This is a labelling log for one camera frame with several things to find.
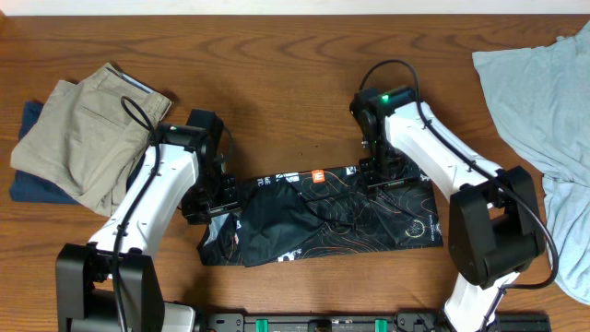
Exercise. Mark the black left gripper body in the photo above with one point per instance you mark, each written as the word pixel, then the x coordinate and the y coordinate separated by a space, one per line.
pixel 215 195

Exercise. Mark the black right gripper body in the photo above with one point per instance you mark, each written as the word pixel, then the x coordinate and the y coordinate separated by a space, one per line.
pixel 389 168

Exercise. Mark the black orange-patterned sports shirt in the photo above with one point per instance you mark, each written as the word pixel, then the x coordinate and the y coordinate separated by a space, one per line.
pixel 340 211

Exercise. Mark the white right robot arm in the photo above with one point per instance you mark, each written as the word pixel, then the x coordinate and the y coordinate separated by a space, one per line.
pixel 495 229

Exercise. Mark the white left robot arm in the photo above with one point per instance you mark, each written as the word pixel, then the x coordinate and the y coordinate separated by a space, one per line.
pixel 111 283

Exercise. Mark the folded khaki trousers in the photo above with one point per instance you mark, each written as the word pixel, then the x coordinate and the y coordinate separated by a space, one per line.
pixel 107 86

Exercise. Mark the light grey t-shirt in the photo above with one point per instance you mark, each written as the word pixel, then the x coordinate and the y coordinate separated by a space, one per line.
pixel 538 99

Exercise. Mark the folded navy blue garment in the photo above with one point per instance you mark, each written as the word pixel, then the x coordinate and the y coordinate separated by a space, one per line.
pixel 28 186

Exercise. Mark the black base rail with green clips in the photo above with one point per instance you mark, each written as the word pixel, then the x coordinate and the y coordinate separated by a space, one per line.
pixel 405 321

